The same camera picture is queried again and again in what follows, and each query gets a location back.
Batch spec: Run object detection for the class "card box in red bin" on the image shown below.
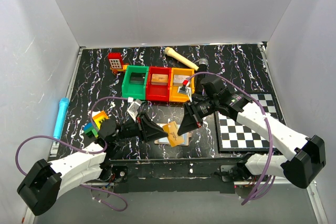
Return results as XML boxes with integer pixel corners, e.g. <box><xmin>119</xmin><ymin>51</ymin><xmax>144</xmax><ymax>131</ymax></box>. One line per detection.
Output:
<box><xmin>151</xmin><ymin>73</ymin><xmax>169</xmax><ymax>86</ymax></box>

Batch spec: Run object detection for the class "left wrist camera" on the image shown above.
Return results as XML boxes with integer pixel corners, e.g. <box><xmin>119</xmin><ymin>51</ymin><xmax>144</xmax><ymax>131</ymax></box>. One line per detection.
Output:
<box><xmin>127</xmin><ymin>99</ymin><xmax>142</xmax><ymax>122</ymax></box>

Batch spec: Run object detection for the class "red plastic bin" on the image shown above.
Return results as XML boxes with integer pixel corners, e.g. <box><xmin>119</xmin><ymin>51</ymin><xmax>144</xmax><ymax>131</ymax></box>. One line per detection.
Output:
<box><xmin>146</xmin><ymin>66</ymin><xmax>171</xmax><ymax>102</ymax></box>

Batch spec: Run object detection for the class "card box in yellow bin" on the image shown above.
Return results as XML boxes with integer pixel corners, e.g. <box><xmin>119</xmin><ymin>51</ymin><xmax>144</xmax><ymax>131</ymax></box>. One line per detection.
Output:
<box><xmin>173</xmin><ymin>74</ymin><xmax>189</xmax><ymax>87</ymax></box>

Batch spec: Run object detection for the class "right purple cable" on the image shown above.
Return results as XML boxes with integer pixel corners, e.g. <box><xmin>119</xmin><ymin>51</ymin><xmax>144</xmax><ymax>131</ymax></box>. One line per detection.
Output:
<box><xmin>186</xmin><ymin>71</ymin><xmax>276</xmax><ymax>206</ymax></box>

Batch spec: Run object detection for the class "black white chessboard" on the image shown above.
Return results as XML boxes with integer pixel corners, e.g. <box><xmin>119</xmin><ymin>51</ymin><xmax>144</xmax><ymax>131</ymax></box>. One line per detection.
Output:
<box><xmin>215</xmin><ymin>93</ymin><xmax>279</xmax><ymax>153</ymax></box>

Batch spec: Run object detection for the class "red toy block building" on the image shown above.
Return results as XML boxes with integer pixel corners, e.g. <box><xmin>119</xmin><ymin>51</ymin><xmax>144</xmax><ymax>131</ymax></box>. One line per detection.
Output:
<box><xmin>108</xmin><ymin>52</ymin><xmax>128</xmax><ymax>75</ymax></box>

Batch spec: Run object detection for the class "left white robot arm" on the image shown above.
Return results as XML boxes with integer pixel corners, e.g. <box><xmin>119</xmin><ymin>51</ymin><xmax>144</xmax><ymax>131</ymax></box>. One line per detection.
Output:
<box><xmin>17</xmin><ymin>113</ymin><xmax>168</xmax><ymax>216</ymax></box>

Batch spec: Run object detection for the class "gold VIP card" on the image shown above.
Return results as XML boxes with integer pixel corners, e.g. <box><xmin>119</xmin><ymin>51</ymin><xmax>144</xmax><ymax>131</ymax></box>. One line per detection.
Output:
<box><xmin>162</xmin><ymin>121</ymin><xmax>184</xmax><ymax>147</ymax></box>

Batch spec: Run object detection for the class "yellow plastic bin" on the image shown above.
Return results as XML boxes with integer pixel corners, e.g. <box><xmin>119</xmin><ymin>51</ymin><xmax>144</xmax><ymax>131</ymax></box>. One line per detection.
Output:
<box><xmin>169</xmin><ymin>67</ymin><xmax>196</xmax><ymax>104</ymax></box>

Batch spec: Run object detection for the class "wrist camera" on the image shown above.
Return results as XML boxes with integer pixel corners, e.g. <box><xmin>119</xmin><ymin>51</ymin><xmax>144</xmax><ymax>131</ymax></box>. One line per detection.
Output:
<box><xmin>127</xmin><ymin>99</ymin><xmax>142</xmax><ymax>122</ymax></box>
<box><xmin>177</xmin><ymin>79</ymin><xmax>193</xmax><ymax>102</ymax></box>

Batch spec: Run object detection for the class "black microphone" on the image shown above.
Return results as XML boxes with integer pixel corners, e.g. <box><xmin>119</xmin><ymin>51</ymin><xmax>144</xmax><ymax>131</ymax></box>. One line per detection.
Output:
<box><xmin>195</xmin><ymin>58</ymin><xmax>208</xmax><ymax>95</ymax></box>

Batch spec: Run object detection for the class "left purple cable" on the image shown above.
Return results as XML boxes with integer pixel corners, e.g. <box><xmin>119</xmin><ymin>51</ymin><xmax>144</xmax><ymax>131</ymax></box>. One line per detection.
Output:
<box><xmin>15</xmin><ymin>96</ymin><xmax>134</xmax><ymax>211</ymax></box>

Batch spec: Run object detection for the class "yellow green toy block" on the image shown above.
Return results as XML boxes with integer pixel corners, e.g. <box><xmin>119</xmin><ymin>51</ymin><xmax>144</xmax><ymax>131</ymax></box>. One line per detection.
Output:
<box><xmin>83</xmin><ymin>111</ymin><xmax>109</xmax><ymax>138</ymax></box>

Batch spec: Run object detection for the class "green plastic bin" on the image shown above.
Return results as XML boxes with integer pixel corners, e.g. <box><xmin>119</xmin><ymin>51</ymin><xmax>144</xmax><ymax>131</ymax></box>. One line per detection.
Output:
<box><xmin>121</xmin><ymin>66</ymin><xmax>149</xmax><ymax>100</ymax></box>

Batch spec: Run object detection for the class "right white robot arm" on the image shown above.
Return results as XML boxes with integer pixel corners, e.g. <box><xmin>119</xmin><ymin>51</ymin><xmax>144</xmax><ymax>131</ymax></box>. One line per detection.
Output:
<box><xmin>177</xmin><ymin>72</ymin><xmax>326</xmax><ymax>189</ymax></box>

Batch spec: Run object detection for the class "purple cable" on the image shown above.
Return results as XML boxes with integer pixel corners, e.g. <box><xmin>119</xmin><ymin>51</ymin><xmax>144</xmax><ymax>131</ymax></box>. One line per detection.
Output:
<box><xmin>15</xmin><ymin>96</ymin><xmax>134</xmax><ymax>211</ymax></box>
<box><xmin>186</xmin><ymin>71</ymin><xmax>276</xmax><ymax>206</ymax></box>

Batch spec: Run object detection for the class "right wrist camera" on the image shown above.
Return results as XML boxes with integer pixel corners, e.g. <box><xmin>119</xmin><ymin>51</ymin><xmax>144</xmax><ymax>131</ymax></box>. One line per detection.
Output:
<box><xmin>177</xmin><ymin>79</ymin><xmax>193</xmax><ymax>102</ymax></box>

